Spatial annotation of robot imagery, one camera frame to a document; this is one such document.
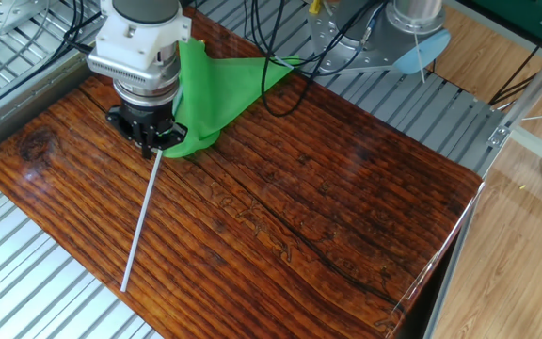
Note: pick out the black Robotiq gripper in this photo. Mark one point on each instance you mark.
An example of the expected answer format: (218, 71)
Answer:
(151, 117)

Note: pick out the green flag white stick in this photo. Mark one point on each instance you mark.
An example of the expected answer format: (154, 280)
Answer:
(214, 94)

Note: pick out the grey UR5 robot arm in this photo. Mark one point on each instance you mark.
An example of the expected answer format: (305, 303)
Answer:
(144, 9)

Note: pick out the silver wrist sensor flange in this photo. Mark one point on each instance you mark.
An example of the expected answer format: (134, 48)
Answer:
(144, 96)

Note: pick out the silver vented wrist box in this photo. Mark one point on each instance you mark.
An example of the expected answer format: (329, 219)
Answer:
(125, 70)

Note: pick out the brown wooden board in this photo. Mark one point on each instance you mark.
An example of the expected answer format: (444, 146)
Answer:
(299, 212)

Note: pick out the silver perforated plate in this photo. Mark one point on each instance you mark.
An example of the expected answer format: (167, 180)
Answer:
(3, 11)

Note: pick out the yellow plug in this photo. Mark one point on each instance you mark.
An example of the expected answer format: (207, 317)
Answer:
(314, 6)

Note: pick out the dark green floor mat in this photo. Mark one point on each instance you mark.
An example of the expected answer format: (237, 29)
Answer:
(511, 14)

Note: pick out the grey aluminium side rail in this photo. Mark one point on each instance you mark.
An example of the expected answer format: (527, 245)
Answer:
(17, 108)

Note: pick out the aluminium frame post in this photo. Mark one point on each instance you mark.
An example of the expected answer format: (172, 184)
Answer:
(534, 87)

